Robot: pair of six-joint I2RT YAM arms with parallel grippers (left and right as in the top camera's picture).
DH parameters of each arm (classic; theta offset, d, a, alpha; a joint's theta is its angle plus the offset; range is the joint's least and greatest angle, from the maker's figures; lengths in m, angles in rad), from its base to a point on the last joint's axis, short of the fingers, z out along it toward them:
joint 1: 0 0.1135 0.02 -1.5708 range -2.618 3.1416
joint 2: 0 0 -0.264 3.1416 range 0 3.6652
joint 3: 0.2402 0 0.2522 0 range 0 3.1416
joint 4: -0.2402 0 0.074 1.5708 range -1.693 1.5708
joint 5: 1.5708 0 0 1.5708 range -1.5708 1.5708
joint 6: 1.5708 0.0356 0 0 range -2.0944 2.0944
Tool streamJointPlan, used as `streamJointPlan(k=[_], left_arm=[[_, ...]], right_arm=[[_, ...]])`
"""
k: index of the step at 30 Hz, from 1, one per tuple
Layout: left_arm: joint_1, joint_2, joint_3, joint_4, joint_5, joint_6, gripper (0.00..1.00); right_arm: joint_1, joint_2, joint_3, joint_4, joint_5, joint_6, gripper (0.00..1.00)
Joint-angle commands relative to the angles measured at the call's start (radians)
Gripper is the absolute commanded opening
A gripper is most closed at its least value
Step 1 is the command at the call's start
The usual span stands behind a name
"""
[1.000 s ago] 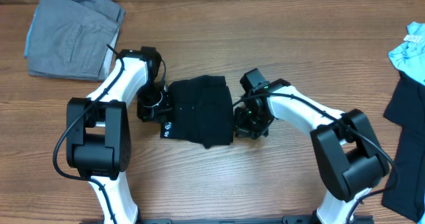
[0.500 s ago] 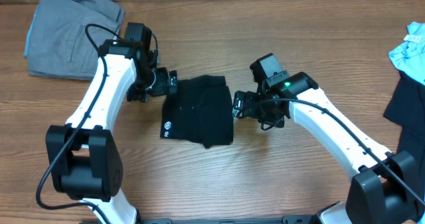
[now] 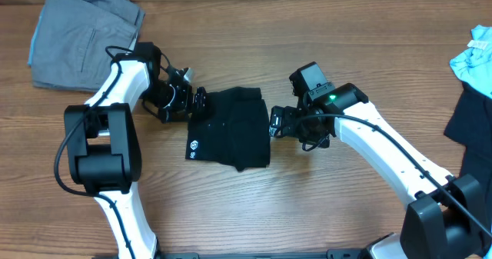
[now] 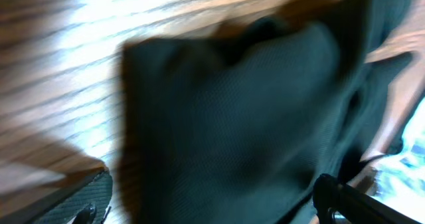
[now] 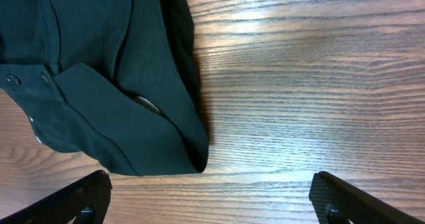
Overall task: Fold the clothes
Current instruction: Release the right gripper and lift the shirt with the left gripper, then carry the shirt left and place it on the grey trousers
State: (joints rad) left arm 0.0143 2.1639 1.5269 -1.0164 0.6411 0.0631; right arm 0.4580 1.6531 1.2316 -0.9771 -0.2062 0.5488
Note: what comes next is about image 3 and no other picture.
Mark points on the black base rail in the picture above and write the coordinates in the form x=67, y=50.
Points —
x=261, y=256

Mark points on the black garment at right edge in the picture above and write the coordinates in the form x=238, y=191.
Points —
x=470, y=125

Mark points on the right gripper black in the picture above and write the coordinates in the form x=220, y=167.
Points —
x=283, y=121

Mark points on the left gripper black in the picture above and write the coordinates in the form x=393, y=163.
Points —
x=185, y=105

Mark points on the folded light blue garment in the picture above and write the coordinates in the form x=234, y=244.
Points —
x=32, y=44

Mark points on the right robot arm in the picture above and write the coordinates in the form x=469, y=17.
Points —
x=445, y=215

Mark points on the light blue shirt right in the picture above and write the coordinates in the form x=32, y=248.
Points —
x=473, y=65

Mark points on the black Sydrogen t-shirt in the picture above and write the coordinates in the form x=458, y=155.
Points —
x=233, y=129

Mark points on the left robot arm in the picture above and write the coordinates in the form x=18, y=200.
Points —
x=100, y=156

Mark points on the folded grey trousers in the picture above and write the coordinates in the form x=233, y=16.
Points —
x=70, y=48

